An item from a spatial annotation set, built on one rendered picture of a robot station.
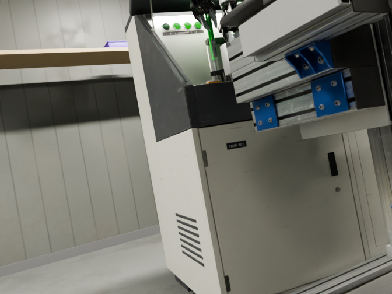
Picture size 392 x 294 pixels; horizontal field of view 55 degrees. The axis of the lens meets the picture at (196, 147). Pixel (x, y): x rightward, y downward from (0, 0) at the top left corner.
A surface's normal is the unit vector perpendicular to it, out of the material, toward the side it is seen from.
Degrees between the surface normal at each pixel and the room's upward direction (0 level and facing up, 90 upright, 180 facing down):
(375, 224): 90
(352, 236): 90
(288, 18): 90
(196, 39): 90
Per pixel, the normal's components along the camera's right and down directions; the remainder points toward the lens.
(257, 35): -0.87, 0.14
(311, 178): 0.32, -0.07
